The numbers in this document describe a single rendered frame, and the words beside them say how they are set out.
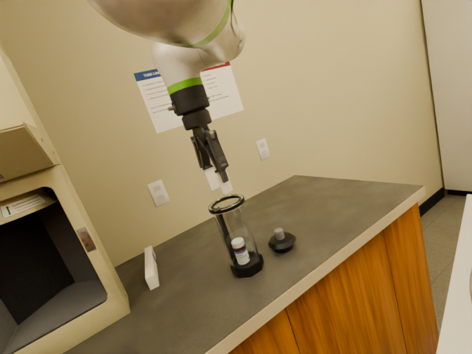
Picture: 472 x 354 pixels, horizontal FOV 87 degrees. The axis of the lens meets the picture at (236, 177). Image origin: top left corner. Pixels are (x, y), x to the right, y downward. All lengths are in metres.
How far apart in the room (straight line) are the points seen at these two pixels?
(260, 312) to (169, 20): 0.60
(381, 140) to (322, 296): 1.64
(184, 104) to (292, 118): 1.05
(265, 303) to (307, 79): 1.38
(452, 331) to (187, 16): 0.49
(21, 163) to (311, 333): 0.87
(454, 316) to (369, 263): 0.52
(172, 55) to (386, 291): 1.02
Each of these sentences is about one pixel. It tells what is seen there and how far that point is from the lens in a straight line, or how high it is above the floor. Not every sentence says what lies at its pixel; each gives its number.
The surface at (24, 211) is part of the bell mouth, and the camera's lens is 0.82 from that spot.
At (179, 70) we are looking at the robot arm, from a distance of 0.65.
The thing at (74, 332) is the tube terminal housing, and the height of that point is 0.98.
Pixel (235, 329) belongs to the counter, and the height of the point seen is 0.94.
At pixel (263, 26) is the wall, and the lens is 1.63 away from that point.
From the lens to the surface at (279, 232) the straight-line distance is 0.81.
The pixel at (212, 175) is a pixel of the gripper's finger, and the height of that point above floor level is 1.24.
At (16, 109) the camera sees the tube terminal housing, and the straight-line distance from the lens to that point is 0.80.
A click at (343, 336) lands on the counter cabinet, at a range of 0.99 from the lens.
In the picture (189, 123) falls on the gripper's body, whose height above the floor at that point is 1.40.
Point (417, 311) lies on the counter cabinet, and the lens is 1.35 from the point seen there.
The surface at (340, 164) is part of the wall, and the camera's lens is 1.90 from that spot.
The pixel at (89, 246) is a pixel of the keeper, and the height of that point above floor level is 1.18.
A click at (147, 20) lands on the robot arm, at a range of 0.23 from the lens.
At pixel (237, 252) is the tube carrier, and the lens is 0.73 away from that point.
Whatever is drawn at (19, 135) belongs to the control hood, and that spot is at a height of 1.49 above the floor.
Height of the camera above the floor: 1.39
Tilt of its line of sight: 13 degrees down
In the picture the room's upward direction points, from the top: 18 degrees counter-clockwise
